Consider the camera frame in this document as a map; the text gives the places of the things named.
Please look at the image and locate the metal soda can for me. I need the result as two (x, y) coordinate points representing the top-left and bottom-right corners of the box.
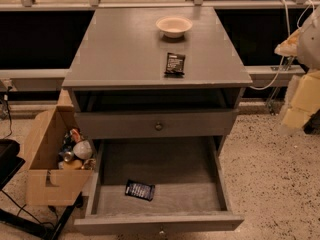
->
(63, 151), (74, 163)

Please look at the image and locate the white paper bowl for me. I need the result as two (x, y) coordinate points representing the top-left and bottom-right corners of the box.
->
(156, 16), (193, 38)

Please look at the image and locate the round metal drawer knob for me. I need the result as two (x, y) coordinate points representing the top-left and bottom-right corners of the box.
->
(155, 122), (163, 131)

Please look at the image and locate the brown cardboard box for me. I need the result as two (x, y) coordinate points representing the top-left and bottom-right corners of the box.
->
(23, 105), (97, 207)

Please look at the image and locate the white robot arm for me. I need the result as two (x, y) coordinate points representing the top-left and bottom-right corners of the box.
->
(274, 6), (320, 129)

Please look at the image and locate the yellow item in box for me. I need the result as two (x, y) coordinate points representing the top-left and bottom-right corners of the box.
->
(62, 160), (83, 170)

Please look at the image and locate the white round ball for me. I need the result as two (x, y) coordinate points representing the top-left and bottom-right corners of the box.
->
(73, 140), (93, 160)

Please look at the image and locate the open grey middle drawer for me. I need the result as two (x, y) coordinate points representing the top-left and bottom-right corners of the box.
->
(74, 137), (244, 235)

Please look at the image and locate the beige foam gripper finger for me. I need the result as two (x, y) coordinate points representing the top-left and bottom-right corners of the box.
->
(274, 29), (300, 57)
(279, 70), (320, 131)

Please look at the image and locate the grey wooden drawer cabinet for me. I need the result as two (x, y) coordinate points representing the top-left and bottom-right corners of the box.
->
(61, 6), (254, 158)

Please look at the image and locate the blue rxbar blueberry wrapper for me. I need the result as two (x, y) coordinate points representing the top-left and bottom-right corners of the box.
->
(125, 180), (155, 201)

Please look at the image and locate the red orange snack packet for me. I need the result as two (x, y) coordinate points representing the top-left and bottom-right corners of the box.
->
(70, 128), (83, 143)

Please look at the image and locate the white hanging cable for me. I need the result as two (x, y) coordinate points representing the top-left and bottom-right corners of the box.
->
(249, 0), (316, 91)

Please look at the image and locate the black snack bar wrapper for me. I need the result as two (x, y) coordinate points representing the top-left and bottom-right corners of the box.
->
(165, 53), (185, 76)

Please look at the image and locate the closed grey top drawer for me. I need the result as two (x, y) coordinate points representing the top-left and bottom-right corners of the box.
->
(75, 110), (237, 139)

